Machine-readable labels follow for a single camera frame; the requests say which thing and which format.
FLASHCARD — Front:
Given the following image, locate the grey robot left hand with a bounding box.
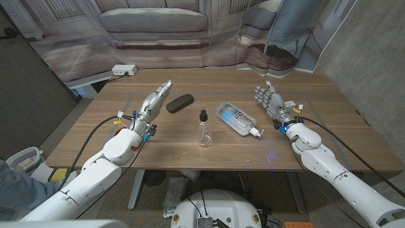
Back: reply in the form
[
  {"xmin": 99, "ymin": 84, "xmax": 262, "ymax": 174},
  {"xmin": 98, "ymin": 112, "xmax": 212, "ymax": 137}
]
[{"xmin": 128, "ymin": 79, "xmax": 173, "ymax": 136}]

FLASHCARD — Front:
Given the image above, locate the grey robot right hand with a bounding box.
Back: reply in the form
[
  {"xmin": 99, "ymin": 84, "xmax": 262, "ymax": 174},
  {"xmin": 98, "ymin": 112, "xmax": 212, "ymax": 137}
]
[{"xmin": 254, "ymin": 79, "xmax": 297, "ymax": 126}]

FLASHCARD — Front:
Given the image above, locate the clear dispenser bottle black pump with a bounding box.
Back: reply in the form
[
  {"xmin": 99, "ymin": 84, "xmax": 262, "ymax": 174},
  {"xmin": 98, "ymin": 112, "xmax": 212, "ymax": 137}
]
[{"xmin": 196, "ymin": 109, "xmax": 213, "ymax": 148}]

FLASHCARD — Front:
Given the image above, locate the black glasses case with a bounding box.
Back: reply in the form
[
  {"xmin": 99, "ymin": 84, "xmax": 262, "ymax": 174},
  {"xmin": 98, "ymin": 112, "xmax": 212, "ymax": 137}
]
[{"xmin": 166, "ymin": 93, "xmax": 195, "ymax": 114}]

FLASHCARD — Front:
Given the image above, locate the clear hand sanitizer bottle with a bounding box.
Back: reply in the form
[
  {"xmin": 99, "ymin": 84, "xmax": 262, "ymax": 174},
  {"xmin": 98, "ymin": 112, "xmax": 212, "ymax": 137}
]
[{"xmin": 216, "ymin": 101, "xmax": 265, "ymax": 139}]

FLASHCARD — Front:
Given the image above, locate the red mug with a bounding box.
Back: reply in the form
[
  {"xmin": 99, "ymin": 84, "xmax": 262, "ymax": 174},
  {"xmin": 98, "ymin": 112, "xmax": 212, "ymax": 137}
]
[{"xmin": 113, "ymin": 125, "xmax": 140, "ymax": 151}]

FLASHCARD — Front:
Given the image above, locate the white power strip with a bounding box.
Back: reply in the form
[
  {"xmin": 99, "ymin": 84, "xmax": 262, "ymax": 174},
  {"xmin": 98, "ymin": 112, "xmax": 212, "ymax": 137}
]
[{"xmin": 111, "ymin": 64, "xmax": 138, "ymax": 77}]

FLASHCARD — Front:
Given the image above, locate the printed sofa backdrop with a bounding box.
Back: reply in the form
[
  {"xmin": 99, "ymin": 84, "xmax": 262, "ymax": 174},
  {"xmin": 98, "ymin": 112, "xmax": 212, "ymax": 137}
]
[{"xmin": 0, "ymin": 0, "xmax": 358, "ymax": 89}]

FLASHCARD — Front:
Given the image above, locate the white side table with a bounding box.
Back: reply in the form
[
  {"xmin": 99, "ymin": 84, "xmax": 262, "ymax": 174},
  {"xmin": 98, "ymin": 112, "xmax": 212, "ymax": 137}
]
[{"xmin": 66, "ymin": 74, "xmax": 113, "ymax": 99}]

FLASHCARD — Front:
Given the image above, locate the white table leg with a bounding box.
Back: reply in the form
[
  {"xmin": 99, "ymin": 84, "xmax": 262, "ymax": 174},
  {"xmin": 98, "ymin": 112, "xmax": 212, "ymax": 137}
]
[
  {"xmin": 127, "ymin": 169, "xmax": 146, "ymax": 210},
  {"xmin": 286, "ymin": 170, "xmax": 307, "ymax": 215}
]

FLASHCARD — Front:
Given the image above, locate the clear plastic bag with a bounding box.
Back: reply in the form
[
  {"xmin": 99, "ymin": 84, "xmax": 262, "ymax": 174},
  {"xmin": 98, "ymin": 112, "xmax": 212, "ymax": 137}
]
[{"xmin": 163, "ymin": 176, "xmax": 190, "ymax": 219}]

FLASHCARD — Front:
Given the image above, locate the grey sneaker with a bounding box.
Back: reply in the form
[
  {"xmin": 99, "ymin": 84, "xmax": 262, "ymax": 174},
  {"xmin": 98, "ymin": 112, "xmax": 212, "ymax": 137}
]
[{"xmin": 59, "ymin": 169, "xmax": 78, "ymax": 187}]

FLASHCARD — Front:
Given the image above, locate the yellow floor object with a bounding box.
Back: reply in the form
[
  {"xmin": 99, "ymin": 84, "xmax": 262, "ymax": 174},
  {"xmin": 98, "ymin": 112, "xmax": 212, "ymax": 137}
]
[{"xmin": 47, "ymin": 168, "xmax": 68, "ymax": 183}]

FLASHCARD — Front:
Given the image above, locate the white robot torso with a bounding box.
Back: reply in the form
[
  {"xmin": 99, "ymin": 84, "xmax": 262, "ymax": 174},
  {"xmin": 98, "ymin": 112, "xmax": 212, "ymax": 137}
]
[{"xmin": 170, "ymin": 189, "xmax": 263, "ymax": 228}]

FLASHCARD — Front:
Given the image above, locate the orange block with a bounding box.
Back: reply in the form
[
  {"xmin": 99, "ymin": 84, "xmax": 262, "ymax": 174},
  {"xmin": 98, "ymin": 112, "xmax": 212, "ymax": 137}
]
[{"xmin": 284, "ymin": 221, "xmax": 314, "ymax": 228}]

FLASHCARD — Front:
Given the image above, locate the person's leg in jeans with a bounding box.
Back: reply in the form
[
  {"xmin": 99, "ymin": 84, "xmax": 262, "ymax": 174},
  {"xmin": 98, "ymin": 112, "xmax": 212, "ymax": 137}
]
[{"xmin": 0, "ymin": 160, "xmax": 61, "ymax": 219}]

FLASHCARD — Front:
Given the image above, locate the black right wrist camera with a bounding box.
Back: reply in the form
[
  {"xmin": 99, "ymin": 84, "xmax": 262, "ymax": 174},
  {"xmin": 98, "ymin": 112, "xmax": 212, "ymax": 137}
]
[{"xmin": 273, "ymin": 120, "xmax": 287, "ymax": 134}]

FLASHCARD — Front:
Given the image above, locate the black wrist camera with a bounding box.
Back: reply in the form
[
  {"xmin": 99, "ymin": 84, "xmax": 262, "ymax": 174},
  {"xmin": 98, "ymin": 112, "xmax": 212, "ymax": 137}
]
[
  {"xmin": 273, "ymin": 120, "xmax": 287, "ymax": 134},
  {"xmin": 144, "ymin": 123, "xmax": 158, "ymax": 143}
]

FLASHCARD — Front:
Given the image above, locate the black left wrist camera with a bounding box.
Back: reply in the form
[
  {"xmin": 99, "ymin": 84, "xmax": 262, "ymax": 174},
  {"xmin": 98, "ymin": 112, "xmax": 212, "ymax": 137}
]
[{"xmin": 144, "ymin": 123, "xmax": 158, "ymax": 143}]

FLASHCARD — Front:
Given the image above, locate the black power strip cable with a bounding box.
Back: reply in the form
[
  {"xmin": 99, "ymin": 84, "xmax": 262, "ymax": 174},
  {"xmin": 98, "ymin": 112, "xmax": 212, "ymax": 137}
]
[{"xmin": 107, "ymin": 72, "xmax": 130, "ymax": 84}]

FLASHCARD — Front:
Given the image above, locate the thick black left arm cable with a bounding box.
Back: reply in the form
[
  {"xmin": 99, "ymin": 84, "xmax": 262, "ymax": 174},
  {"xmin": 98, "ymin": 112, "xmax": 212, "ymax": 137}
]
[{"xmin": 56, "ymin": 115, "xmax": 134, "ymax": 193}]

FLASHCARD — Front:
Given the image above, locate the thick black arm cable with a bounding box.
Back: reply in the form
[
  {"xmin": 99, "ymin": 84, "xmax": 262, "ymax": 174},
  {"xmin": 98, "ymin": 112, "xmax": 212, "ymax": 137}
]
[
  {"xmin": 56, "ymin": 115, "xmax": 134, "ymax": 193},
  {"xmin": 296, "ymin": 116, "xmax": 405, "ymax": 199}
]

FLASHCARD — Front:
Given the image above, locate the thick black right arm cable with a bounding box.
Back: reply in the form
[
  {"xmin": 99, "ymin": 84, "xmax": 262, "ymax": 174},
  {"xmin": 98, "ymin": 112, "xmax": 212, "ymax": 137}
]
[{"xmin": 296, "ymin": 116, "xmax": 405, "ymax": 199}]

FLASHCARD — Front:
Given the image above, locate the black wall fixture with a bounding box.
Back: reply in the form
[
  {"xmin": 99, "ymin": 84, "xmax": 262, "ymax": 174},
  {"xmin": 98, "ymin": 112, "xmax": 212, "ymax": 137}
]
[{"xmin": 0, "ymin": 27, "xmax": 18, "ymax": 41}]

